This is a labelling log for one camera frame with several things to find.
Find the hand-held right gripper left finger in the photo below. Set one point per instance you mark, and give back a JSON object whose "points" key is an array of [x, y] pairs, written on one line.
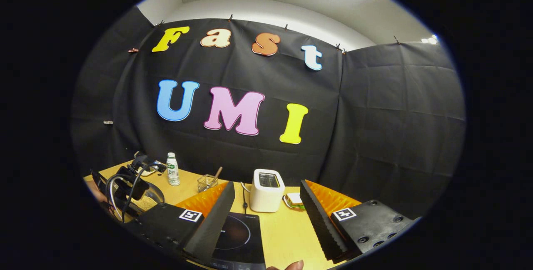
{"points": [[210, 224]]}

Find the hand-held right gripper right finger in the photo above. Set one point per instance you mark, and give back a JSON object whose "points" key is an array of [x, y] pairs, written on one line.
{"points": [[322, 224]]}

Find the stainless steel pot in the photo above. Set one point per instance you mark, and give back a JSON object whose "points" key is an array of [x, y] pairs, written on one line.
{"points": [[155, 195]]}

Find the black induction cooktop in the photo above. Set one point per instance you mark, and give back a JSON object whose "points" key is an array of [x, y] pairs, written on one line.
{"points": [[241, 236]]}

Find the pile of yellow soybeans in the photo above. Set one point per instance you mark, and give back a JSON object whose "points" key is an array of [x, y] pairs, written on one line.
{"points": [[145, 206]]}

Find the sandwich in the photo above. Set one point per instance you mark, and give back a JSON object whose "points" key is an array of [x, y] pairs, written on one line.
{"points": [[295, 200]]}

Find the white drink bottle green label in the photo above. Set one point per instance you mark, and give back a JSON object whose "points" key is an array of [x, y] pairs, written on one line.
{"points": [[173, 172]]}

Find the wooden utensil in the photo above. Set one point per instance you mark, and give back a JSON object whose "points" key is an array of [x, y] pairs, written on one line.
{"points": [[217, 174]]}

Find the white toaster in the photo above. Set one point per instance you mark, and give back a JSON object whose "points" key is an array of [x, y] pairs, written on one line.
{"points": [[266, 193]]}

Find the black backdrop cloth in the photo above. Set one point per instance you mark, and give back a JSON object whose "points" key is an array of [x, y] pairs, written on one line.
{"points": [[374, 116]]}

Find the small ceiling light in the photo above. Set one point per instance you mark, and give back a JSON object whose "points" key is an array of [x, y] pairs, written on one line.
{"points": [[429, 39]]}

